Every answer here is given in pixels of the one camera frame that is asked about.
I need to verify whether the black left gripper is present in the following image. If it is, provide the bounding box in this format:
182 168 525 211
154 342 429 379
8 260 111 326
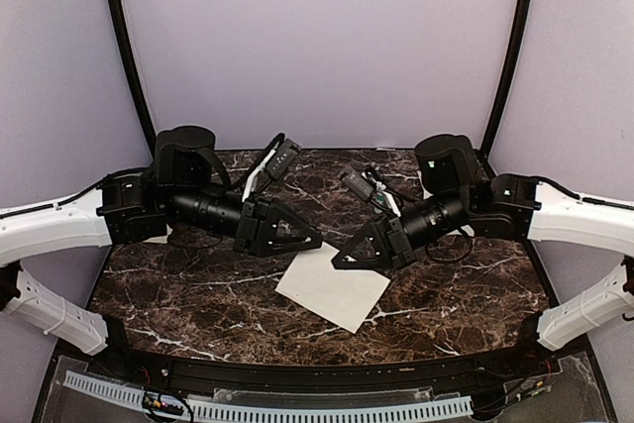
164 184 324 258

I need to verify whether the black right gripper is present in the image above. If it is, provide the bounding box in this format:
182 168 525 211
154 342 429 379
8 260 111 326
331 188 472 270

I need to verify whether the white letter sheet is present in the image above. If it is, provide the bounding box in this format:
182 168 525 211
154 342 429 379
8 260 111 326
275 244 390 334

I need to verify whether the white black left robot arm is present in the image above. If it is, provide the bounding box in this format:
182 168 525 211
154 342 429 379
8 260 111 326
1 126 323 379

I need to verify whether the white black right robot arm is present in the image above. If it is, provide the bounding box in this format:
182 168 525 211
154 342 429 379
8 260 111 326
332 134 633 377

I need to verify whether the beige paper envelope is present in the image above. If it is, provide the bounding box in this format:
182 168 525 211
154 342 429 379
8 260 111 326
145 236 168 245

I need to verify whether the white spare paper sheet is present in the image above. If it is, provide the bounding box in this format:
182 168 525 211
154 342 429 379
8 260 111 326
417 171 431 199

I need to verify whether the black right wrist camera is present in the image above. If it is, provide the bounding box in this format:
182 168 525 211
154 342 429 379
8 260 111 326
340 167 377 203

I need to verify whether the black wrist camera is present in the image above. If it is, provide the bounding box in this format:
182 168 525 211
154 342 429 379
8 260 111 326
340 167 377 203
264 139 302 181

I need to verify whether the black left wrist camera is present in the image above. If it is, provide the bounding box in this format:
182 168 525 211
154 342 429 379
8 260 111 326
264 139 302 181

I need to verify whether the black front table rail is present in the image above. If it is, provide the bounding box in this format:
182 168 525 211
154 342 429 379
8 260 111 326
65 345 560 394

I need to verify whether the white slotted cable duct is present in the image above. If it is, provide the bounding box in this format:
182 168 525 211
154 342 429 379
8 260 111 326
63 370 474 423

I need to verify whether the black left frame post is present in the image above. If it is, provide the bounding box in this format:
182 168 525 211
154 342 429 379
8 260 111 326
107 0 157 156

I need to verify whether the black frame post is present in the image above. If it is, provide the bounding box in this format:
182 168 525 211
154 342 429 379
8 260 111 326
479 0 531 159
107 0 157 156

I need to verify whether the black right frame post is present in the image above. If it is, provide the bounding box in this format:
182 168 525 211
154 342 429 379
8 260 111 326
479 0 531 159

